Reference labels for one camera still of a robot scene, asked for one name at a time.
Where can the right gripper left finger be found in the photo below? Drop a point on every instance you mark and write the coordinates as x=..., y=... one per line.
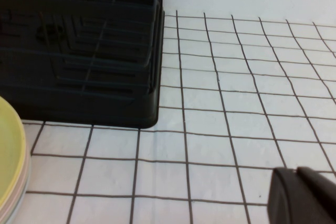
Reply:
x=283, y=197

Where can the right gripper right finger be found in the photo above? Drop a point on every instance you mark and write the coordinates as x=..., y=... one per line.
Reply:
x=320, y=197

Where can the yellow plate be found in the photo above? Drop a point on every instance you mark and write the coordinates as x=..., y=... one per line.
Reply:
x=10, y=150

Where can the black dish drying rack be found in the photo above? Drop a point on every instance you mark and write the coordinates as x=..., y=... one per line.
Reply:
x=78, y=108

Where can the pale blue plate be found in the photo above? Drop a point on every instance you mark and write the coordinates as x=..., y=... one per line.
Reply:
x=26, y=195

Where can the white black-grid tablecloth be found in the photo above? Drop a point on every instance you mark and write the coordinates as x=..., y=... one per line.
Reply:
x=223, y=103

